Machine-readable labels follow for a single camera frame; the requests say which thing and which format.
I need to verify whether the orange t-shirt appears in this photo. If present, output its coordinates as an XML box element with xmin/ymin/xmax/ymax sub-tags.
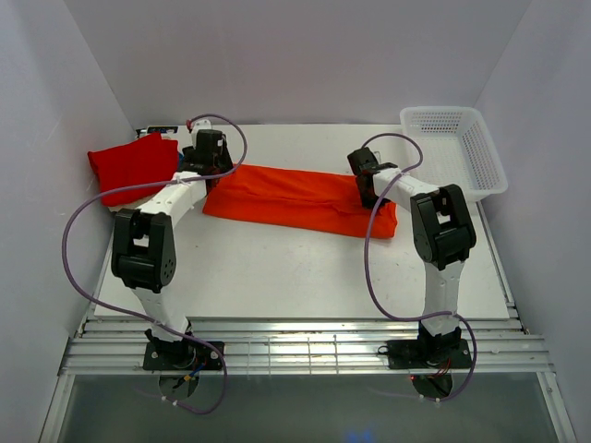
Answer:
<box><xmin>202</xmin><ymin>165</ymin><xmax>371</xmax><ymax>238</ymax></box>

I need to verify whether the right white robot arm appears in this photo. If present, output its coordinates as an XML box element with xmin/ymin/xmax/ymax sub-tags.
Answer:
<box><xmin>347</xmin><ymin>147</ymin><xmax>476</xmax><ymax>366</ymax></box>

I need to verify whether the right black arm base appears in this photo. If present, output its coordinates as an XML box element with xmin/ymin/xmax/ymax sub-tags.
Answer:
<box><xmin>377</xmin><ymin>324</ymin><xmax>473</xmax><ymax>369</ymax></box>

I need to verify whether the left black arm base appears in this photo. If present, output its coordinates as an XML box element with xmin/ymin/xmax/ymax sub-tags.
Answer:
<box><xmin>142</xmin><ymin>329</ymin><xmax>225</xmax><ymax>372</ymax></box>

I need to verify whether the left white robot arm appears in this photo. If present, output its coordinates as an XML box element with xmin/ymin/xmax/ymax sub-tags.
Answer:
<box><xmin>111</xmin><ymin>129</ymin><xmax>233</xmax><ymax>369</ymax></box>

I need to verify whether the blue label sticker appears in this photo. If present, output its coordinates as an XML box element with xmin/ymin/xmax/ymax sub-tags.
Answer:
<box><xmin>136</xmin><ymin>126</ymin><xmax>178</xmax><ymax>138</ymax></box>

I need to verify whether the folded red t-shirt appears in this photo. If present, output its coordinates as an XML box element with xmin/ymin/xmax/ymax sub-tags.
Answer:
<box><xmin>87</xmin><ymin>133</ymin><xmax>179</xmax><ymax>193</ymax></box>

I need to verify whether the folded beige t-shirt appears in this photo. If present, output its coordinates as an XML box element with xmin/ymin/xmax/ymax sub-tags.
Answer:
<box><xmin>108</xmin><ymin>197</ymin><xmax>151</xmax><ymax>213</ymax></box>

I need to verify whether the white plastic basket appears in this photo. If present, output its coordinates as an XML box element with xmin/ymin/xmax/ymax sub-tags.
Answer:
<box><xmin>400</xmin><ymin>106</ymin><xmax>508</xmax><ymax>202</ymax></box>

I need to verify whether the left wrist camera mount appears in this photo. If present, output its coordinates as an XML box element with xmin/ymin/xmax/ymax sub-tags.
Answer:
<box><xmin>186</xmin><ymin>118</ymin><xmax>212</xmax><ymax>134</ymax></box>

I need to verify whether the aluminium rail frame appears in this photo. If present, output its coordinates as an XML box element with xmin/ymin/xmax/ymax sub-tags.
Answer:
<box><xmin>61</xmin><ymin>317</ymin><xmax>555</xmax><ymax>376</ymax></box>

